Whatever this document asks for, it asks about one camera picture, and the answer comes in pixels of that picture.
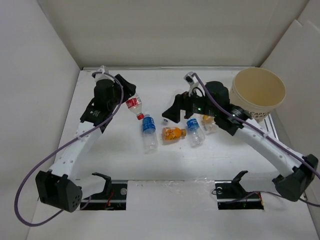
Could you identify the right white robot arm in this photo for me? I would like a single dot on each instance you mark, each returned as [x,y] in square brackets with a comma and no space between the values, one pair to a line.
[296,171]

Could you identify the blue label Pocari bottle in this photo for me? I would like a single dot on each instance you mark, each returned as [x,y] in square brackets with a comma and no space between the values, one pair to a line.
[149,134]

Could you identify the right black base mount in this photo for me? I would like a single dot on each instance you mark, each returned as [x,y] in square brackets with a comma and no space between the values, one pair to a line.
[230,195]

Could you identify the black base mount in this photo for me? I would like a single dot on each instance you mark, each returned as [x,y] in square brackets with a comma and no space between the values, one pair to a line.
[100,192]
[230,195]

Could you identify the clear bottle orange label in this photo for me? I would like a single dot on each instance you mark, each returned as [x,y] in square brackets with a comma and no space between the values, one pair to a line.
[209,124]

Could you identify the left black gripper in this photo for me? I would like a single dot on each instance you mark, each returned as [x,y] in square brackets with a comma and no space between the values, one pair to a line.
[128,89]

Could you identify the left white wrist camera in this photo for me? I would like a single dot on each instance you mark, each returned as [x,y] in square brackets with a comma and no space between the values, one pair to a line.
[101,71]

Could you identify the red label plastic bottle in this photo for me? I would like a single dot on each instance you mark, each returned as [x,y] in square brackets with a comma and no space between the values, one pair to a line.
[134,104]

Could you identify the orange juice bottle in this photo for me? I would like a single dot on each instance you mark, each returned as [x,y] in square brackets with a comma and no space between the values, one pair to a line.
[172,134]

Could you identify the beige paper cup bin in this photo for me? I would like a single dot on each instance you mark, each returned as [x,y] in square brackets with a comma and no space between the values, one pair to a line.
[258,91]

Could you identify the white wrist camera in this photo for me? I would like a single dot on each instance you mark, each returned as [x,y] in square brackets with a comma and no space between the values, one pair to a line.
[101,71]
[192,82]

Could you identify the small blue label bottle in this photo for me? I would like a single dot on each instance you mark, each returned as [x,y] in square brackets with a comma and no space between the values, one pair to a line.
[195,134]

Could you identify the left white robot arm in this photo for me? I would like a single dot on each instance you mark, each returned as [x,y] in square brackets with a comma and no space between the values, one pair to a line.
[59,186]

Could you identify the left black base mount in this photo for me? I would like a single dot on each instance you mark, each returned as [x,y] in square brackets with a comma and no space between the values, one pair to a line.
[100,192]

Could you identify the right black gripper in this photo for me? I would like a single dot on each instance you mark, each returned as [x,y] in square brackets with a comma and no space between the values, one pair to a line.
[182,101]

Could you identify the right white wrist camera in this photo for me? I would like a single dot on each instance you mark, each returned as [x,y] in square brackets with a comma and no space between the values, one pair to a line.
[192,82]

